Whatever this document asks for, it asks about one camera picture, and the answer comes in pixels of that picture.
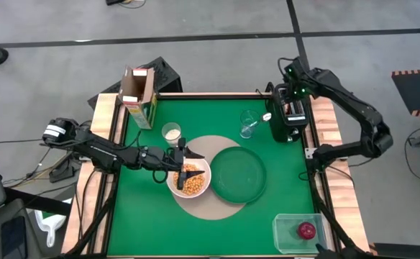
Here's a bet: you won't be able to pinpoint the wooden side board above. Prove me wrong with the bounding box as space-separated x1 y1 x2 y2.
303 95 371 253
61 92 127 255

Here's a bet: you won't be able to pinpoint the clear plastic container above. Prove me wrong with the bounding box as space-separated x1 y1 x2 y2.
272 212 328 255

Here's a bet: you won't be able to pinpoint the red apple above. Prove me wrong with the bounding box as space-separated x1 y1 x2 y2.
296 221 317 241

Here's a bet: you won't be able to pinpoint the tan round placemat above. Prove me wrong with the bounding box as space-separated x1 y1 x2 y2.
171 135 249 221

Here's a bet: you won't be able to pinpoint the clear drinking glass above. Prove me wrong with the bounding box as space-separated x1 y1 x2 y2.
239 109 262 140

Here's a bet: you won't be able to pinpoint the black hazard striped mat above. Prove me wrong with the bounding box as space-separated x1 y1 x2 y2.
391 68 420 117
370 242 420 259

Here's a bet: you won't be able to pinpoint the white bowl with cereal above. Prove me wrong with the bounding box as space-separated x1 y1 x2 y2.
165 157 212 199

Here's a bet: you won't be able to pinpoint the orange cereal balls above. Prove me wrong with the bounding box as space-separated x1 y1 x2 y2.
173 163 206 196

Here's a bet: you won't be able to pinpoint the spoon with teal white handle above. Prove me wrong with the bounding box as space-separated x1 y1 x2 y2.
248 112 273 127

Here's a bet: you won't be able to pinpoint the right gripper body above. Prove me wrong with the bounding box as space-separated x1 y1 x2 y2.
283 56 317 100

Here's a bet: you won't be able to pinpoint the white plastic object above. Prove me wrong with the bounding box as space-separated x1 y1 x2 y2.
33 208 69 248

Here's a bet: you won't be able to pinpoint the glass of milk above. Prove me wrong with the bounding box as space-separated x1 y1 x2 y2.
160 122 183 147

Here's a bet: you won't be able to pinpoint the black frame strut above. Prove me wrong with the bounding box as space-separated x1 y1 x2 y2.
65 185 118 257
312 172 357 255

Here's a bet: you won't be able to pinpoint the green round plate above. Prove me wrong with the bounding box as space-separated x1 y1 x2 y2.
209 146 268 205

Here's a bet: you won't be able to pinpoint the black toaster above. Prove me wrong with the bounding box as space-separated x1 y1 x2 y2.
267 83 310 143

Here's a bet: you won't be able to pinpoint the cereal box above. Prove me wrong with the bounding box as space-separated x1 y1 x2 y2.
118 65 159 130

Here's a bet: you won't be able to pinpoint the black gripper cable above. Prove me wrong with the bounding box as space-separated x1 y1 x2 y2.
152 168 170 185

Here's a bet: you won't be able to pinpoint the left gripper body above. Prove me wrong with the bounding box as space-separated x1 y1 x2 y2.
147 137 188 191

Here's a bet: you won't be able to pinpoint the black stand foot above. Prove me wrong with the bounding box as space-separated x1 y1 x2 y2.
49 157 82 183

